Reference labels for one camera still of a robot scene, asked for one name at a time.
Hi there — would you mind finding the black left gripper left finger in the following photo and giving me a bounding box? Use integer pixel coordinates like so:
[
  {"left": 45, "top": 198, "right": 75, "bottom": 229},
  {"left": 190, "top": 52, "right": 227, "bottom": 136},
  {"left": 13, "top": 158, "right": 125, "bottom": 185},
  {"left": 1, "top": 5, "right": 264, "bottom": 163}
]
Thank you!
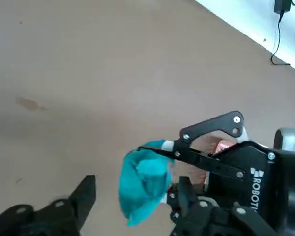
[{"left": 0, "top": 175, "right": 96, "bottom": 236}]

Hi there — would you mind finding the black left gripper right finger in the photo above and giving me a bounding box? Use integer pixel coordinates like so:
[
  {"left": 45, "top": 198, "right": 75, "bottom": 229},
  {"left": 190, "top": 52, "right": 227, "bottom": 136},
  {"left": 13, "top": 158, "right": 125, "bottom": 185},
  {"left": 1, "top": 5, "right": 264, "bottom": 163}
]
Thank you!
[{"left": 172, "top": 176, "right": 278, "bottom": 236}]

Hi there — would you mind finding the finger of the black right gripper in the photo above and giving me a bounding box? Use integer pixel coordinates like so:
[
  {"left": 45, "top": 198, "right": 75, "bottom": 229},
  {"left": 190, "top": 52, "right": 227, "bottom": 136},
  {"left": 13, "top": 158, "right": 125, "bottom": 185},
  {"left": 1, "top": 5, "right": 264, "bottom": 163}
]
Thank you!
[{"left": 137, "top": 110, "right": 247, "bottom": 182}]

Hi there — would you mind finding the teal cartoon biscuit packet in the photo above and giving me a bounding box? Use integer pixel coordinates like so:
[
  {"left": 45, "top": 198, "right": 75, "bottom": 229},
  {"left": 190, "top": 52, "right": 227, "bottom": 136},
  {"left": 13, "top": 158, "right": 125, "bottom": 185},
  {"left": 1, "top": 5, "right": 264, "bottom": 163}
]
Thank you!
[{"left": 119, "top": 139, "right": 176, "bottom": 227}]

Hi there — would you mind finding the black power adapter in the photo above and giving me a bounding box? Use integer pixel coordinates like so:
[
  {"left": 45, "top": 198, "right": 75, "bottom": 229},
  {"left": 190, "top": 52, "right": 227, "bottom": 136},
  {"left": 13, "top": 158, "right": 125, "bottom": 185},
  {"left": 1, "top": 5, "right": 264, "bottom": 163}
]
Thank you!
[{"left": 274, "top": 0, "right": 292, "bottom": 14}]

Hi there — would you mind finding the black adapter cable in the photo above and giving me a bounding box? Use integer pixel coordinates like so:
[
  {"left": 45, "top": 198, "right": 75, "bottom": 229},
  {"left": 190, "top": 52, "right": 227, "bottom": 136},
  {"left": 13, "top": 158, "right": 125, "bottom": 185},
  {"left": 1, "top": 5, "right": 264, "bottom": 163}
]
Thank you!
[{"left": 270, "top": 11, "right": 291, "bottom": 66}]

